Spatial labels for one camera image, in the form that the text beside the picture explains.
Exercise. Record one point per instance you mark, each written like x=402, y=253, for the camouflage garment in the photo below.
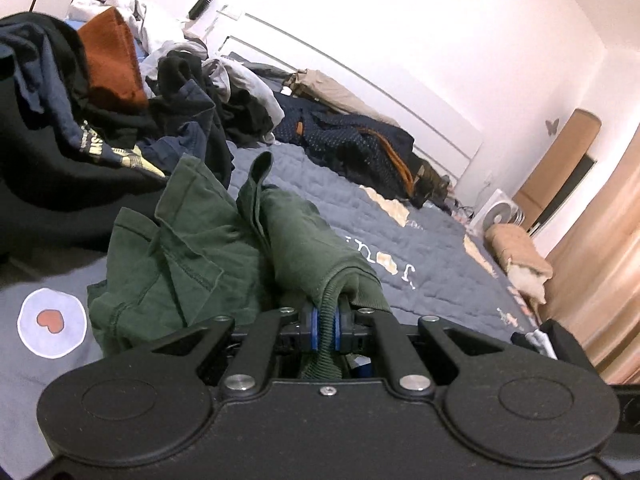
x=430, y=182

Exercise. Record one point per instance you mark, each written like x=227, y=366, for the white headboard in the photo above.
x=400, y=110

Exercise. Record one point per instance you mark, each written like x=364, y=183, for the folded black garment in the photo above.
x=570, y=350

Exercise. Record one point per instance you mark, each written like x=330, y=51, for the dark blue denim shirt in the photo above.
x=195, y=105

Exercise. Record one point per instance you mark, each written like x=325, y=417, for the beige curtain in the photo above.
x=600, y=285

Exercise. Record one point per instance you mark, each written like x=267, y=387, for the light grey garment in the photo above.
x=250, y=85

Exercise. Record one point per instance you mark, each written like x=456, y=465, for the butterfly wall sticker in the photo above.
x=552, y=127

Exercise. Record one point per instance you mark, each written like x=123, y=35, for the crumpled black garment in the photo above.
x=177, y=72

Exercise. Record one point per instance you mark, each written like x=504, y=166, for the beige trousers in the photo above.
x=330, y=90

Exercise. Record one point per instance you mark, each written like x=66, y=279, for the white wall socket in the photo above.
x=230, y=12

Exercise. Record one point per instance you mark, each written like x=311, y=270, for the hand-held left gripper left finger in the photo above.
x=312, y=332

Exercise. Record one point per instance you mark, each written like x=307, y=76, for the black hairbrush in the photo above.
x=200, y=6

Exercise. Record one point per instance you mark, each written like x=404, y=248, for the pile of dark unfolded clothes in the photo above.
x=50, y=185

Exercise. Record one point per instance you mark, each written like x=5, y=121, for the dark green t-shirt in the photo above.
x=200, y=240

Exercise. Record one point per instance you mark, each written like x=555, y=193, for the rust orange sweater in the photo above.
x=112, y=55

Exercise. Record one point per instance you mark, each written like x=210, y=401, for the beige folded blanket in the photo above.
x=520, y=255

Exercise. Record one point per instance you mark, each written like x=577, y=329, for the white box fan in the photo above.
x=495, y=215

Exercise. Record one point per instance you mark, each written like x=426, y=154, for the grey quilted bedspread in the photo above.
x=350, y=200

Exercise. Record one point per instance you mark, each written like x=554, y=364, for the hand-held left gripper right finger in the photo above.
x=340, y=332

